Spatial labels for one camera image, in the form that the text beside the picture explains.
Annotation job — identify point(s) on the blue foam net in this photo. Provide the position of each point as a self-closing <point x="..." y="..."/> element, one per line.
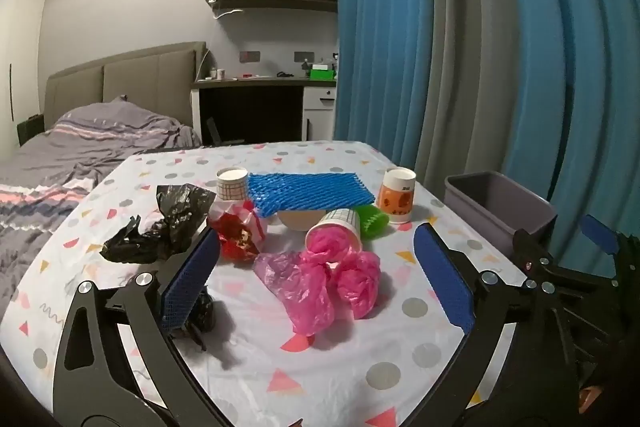
<point x="310" y="192"/>

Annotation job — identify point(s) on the orange-print paper cup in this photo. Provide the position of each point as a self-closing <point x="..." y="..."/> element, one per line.
<point x="395" y="202"/>

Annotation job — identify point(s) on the white mug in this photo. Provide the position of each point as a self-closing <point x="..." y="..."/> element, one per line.
<point x="221" y="75"/>

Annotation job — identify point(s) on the patterned white tablecloth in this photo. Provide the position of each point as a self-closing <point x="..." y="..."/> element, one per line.
<point x="350" y="357"/>

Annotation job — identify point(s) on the dark nightstand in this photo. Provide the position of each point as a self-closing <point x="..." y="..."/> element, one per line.
<point x="30" y="129"/>

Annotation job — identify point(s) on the blue and grey curtain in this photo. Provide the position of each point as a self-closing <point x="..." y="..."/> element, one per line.
<point x="380" y="32"/>

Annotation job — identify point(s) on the small black plastic bag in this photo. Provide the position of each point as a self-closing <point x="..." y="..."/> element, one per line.
<point x="205" y="312"/>

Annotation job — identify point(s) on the grey plastic waste bin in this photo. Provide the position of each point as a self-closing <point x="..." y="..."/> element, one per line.
<point x="500" y="202"/>

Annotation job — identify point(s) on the translucent pink plastic bag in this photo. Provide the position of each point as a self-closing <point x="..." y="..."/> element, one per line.
<point x="300" y="297"/>

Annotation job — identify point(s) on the grid-pattern paper cup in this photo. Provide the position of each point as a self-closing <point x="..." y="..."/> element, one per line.
<point x="342" y="219"/>
<point x="231" y="187"/>

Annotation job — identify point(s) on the green box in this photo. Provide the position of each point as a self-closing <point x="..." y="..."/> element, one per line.
<point x="322" y="74"/>

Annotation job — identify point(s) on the red foil wrapper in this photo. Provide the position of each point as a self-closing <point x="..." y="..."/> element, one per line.
<point x="235" y="237"/>

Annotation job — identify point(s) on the dark desk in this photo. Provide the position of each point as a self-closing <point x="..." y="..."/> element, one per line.
<point x="240" y="83"/>

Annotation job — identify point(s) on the white paper bowl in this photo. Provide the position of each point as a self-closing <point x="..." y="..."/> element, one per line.
<point x="295" y="222"/>

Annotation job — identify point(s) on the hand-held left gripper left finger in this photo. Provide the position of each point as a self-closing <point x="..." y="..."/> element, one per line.
<point x="192" y="277"/>

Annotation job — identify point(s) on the large black plastic bag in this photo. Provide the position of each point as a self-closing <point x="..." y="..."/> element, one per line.
<point x="170" y="212"/>

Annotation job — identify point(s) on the grey striped blanket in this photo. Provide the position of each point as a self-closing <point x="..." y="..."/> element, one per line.
<point x="60" y="167"/>

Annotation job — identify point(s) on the grey wall outlet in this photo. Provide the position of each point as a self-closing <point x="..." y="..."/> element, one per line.
<point x="250" y="57"/>
<point x="304" y="57"/>

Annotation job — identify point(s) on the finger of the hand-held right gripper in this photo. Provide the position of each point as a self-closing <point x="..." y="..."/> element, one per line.
<point x="530" y="252"/>
<point x="600" y="232"/>

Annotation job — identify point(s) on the dark chair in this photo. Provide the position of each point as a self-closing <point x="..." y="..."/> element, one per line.
<point x="222" y="134"/>

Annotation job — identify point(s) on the bright pink plastic bag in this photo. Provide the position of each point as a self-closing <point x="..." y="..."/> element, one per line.
<point x="357" y="282"/>

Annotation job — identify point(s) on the white drawer cabinet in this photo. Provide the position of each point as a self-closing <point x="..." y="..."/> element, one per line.
<point x="317" y="107"/>

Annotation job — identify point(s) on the grey padded headboard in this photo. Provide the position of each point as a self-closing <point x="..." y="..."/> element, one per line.
<point x="130" y="77"/>

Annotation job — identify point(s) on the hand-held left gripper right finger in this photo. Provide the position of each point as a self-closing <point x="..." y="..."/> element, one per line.
<point x="445" y="277"/>

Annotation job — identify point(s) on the green ribbed cup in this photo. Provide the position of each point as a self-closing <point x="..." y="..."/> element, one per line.
<point x="372" y="222"/>

